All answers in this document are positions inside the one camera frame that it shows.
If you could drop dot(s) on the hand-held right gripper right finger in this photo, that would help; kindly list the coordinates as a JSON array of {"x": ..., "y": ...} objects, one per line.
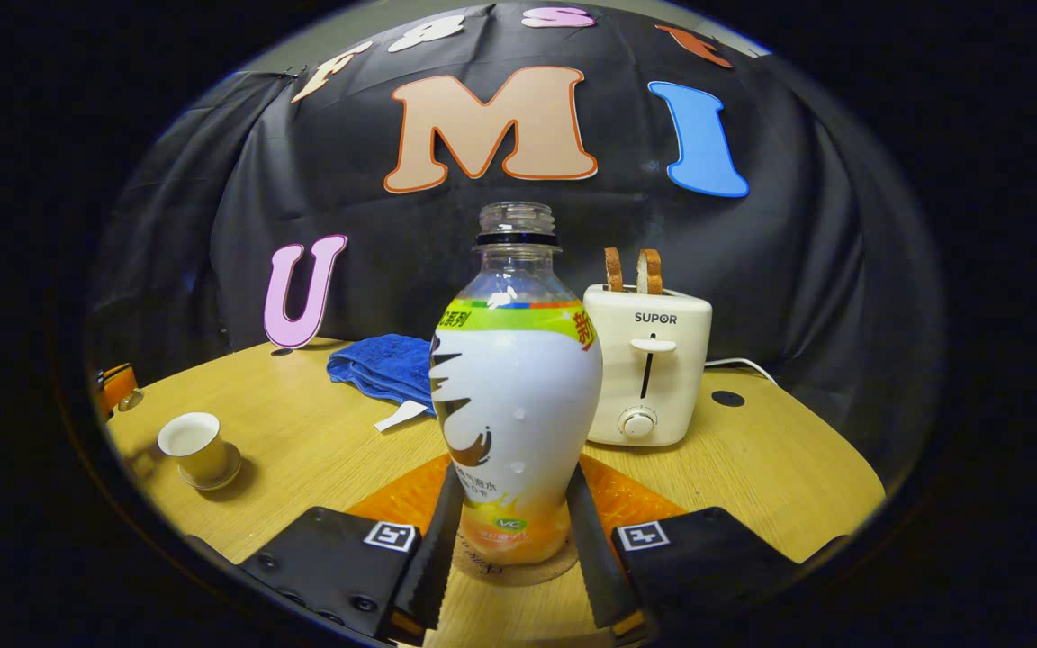
[{"x": 592, "y": 558}]

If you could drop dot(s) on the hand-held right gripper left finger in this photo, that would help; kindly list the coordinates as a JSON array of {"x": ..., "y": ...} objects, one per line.
[{"x": 437, "y": 558}]

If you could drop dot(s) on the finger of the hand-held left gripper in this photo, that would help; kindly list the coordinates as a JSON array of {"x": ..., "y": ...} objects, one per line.
[{"x": 118, "y": 382}]

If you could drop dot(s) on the round cork coaster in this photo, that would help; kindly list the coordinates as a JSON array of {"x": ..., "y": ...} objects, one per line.
[{"x": 482, "y": 574}]

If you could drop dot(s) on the white teacup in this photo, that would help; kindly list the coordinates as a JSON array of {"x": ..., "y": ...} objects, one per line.
[{"x": 194, "y": 445}]

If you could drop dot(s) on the white orange water bottle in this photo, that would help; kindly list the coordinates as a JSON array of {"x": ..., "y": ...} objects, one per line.
[{"x": 518, "y": 405}]

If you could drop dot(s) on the white toaster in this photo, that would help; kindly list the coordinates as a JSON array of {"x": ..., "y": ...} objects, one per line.
[{"x": 653, "y": 369}]

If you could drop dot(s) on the blue towel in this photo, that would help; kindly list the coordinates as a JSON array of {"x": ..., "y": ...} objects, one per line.
[{"x": 383, "y": 364}]

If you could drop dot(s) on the bread slice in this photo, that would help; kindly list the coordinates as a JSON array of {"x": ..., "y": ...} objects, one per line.
[
  {"x": 614, "y": 270},
  {"x": 650, "y": 270}
]

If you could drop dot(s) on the black backdrop cloth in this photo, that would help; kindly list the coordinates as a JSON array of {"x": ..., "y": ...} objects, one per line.
[{"x": 392, "y": 234}]

